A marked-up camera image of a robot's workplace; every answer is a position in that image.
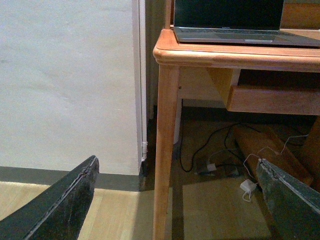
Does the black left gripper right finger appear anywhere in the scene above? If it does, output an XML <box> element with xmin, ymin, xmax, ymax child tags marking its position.
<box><xmin>256</xmin><ymin>158</ymin><xmax>320</xmax><ymax>240</ymax></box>

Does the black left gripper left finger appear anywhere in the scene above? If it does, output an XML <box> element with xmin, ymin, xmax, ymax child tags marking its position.
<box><xmin>0</xmin><ymin>155</ymin><xmax>100</xmax><ymax>240</ymax></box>

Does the wooden pull-out keyboard tray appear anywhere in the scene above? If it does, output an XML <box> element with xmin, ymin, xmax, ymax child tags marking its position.
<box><xmin>226</xmin><ymin>85</ymin><xmax>320</xmax><ymax>116</ymax></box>

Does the wooden board under desk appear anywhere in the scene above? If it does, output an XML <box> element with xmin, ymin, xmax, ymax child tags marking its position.
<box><xmin>233</xmin><ymin>126</ymin><xmax>314</xmax><ymax>186</ymax></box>

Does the white plug on floor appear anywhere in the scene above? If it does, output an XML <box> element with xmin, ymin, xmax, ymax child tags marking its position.
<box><xmin>206</xmin><ymin>163</ymin><xmax>217</xmax><ymax>172</ymax></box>

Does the wooden desk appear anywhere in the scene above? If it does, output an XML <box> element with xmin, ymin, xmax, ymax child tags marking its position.
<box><xmin>152</xmin><ymin>0</ymin><xmax>320</xmax><ymax>240</ymax></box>

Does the grey open laptop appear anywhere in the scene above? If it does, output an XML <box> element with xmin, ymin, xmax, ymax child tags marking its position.
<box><xmin>173</xmin><ymin>0</ymin><xmax>320</xmax><ymax>47</ymax></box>

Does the white charger with cable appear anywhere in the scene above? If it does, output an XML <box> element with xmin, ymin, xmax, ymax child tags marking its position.
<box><xmin>239</xmin><ymin>133</ymin><xmax>310</xmax><ymax>203</ymax></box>

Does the black floor cable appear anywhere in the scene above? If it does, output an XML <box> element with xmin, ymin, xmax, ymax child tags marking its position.
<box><xmin>178</xmin><ymin>122</ymin><xmax>261</xmax><ymax>173</ymax></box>

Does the white pipe on wall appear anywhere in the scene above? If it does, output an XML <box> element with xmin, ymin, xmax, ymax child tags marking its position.
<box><xmin>138</xmin><ymin>0</ymin><xmax>148</xmax><ymax>162</ymax></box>

